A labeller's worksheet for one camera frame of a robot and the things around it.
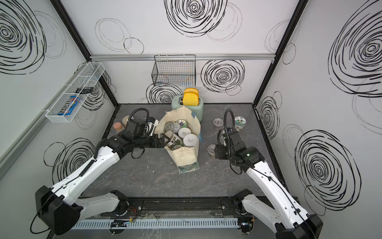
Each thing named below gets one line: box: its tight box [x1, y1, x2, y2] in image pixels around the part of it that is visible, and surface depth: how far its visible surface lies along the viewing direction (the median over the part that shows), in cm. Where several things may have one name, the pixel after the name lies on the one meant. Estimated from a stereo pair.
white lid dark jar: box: [164, 130, 184, 150], surface depth 85 cm
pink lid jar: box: [112, 121, 123, 131], surface depth 96 cm
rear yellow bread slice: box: [184, 87, 199, 96], surface depth 100 cm
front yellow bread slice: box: [183, 91, 200, 107], surface depth 99 cm
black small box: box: [75, 86, 94, 95], surface depth 80 cm
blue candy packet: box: [57, 95, 82, 116], surface depth 72 cm
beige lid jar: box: [121, 115, 130, 128], surface depth 104 cm
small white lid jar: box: [176, 119, 188, 128], surface depth 101 cm
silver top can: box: [164, 121, 181, 133], surface depth 91 cm
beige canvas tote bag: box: [154, 106, 201, 175], surface depth 82 cm
